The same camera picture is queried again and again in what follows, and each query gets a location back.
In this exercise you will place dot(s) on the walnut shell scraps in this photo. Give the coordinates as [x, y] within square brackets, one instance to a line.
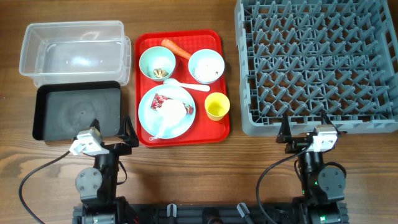
[160, 73]

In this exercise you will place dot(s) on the yellow plastic cup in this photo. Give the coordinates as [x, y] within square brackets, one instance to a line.
[217, 106]

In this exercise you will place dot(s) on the green bowl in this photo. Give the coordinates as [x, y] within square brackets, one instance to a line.
[157, 57]

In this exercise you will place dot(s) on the white rice leftovers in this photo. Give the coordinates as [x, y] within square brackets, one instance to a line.
[207, 70]

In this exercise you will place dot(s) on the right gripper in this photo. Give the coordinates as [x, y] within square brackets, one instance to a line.
[301, 142]

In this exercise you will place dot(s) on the black plastic tray bin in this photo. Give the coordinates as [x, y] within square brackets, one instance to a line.
[63, 110]

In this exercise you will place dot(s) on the clear plastic storage bin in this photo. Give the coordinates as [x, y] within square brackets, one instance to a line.
[76, 52]

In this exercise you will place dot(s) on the red serving tray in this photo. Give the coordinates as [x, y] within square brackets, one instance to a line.
[203, 130]

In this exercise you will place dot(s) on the grey dishwasher rack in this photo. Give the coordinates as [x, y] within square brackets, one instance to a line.
[307, 58]

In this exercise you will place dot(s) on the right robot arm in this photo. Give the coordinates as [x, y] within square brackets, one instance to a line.
[323, 183]

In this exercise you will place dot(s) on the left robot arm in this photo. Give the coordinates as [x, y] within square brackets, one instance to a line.
[97, 185]

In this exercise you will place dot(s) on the light blue plate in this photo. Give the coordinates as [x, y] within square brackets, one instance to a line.
[150, 120]

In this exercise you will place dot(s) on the white tissue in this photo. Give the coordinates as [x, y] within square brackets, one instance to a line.
[172, 112]

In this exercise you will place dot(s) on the orange carrot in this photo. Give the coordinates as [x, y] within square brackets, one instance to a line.
[173, 47]

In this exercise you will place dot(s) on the red snack wrapper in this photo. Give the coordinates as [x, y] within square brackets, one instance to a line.
[158, 101]

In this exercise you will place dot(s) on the light blue bowl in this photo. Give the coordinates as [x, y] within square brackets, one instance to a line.
[204, 53]

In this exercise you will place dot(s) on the white plastic spoon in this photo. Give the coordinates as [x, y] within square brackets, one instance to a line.
[174, 82]

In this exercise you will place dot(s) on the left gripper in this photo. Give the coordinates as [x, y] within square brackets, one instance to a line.
[130, 140]

